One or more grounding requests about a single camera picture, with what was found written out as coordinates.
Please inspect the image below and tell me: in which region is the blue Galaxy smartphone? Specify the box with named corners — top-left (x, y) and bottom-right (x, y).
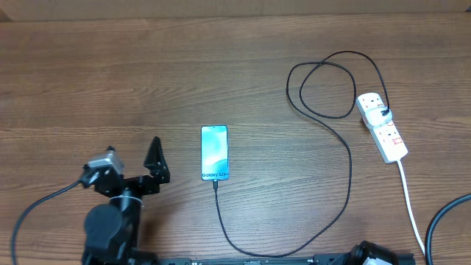
top-left (201, 125), bottom-right (230, 181)

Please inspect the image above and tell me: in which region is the black USB charging cable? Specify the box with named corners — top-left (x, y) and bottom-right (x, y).
top-left (212, 50), bottom-right (392, 258)

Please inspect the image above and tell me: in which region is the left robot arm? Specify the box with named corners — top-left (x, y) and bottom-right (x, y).
top-left (79, 137), bottom-right (170, 264)

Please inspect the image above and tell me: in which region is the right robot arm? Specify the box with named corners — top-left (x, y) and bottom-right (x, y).
top-left (346, 241), bottom-right (398, 265)

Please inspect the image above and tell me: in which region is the white charger plug adapter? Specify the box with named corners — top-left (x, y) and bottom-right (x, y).
top-left (363, 106), bottom-right (393, 129)

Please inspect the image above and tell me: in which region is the white power strip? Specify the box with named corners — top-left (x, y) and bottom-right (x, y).
top-left (356, 93), bottom-right (408, 163)

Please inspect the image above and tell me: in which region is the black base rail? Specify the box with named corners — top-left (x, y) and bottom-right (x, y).
top-left (157, 253), bottom-right (353, 265)

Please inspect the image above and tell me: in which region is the white power strip cord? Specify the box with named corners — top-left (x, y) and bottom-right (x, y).
top-left (396, 160), bottom-right (426, 257)

